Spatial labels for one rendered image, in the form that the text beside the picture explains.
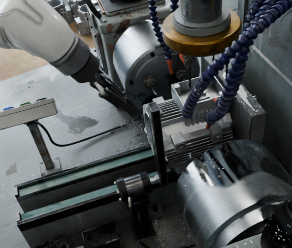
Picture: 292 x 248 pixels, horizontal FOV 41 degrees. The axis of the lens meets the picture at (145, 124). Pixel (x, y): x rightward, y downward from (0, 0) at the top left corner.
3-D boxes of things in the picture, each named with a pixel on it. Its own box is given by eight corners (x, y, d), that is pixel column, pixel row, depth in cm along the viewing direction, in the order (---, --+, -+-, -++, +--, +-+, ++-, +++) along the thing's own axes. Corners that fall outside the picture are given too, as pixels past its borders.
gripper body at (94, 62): (93, 60, 88) (118, 83, 94) (86, 43, 94) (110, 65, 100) (69, 81, 90) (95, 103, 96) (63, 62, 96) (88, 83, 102)
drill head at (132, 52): (168, 52, 157) (164, -7, 140) (206, 107, 130) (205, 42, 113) (109, 69, 153) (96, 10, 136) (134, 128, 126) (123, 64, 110)
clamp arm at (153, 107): (167, 175, 100) (158, 100, 83) (171, 184, 98) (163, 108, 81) (154, 179, 100) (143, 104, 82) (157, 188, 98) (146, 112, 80)
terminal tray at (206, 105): (211, 93, 110) (212, 72, 105) (228, 116, 103) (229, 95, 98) (172, 104, 109) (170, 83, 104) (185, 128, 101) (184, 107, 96)
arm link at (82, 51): (72, 24, 90) (89, 41, 94) (44, 49, 92) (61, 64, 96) (79, 43, 84) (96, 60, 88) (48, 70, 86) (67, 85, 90)
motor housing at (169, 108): (206, 123, 124) (206, 74, 111) (233, 165, 110) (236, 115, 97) (146, 140, 121) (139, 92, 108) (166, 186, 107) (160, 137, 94)
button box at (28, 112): (58, 112, 122) (53, 96, 122) (57, 113, 115) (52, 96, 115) (4, 128, 120) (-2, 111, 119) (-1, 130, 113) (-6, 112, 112)
